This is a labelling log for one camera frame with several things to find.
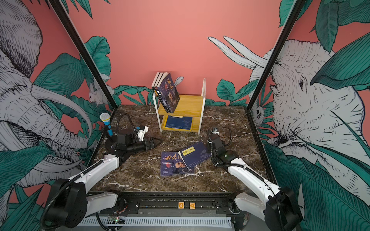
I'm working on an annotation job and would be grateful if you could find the navy book yellow label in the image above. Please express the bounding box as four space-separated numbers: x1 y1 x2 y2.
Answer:
165 116 193 131

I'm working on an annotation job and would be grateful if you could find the black front rail base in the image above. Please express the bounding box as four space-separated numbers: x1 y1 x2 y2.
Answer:
56 190 293 216

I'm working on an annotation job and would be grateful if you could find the black frame post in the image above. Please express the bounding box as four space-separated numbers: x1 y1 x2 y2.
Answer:
247 0 305 112
49 0 118 110

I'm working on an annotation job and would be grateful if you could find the black wolf cover book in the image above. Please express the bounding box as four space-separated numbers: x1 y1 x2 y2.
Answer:
154 72 168 112

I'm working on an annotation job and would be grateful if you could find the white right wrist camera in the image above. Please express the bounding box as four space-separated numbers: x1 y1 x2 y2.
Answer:
212 128 220 135

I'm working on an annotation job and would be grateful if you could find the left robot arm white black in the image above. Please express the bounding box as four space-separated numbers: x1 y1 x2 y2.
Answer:
40 126 162 230

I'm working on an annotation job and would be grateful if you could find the white slotted cable duct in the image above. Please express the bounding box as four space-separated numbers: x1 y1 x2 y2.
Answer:
76 216 233 228

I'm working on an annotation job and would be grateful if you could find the dark brown leaning book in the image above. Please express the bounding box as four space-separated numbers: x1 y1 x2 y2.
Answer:
151 72 161 87

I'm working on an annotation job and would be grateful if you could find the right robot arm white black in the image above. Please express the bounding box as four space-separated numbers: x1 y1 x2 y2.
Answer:
207 131 303 231

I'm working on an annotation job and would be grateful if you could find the right black frame post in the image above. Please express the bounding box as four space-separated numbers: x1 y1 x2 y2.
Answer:
247 0 305 112

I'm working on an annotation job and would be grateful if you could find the wooden white-framed book shelf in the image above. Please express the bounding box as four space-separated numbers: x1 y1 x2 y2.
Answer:
153 78 206 135

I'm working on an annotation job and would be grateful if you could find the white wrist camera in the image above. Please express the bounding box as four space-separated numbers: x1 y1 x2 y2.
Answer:
136 125 148 141
212 128 220 135

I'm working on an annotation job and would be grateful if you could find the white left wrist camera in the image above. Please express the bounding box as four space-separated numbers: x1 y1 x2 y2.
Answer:
136 125 148 141

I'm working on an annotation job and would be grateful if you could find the left black frame post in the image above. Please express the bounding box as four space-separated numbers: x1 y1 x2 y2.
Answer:
49 0 118 110

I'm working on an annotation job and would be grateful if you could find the illustrated magazine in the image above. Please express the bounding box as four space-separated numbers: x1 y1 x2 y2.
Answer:
160 73 180 113
161 152 194 177

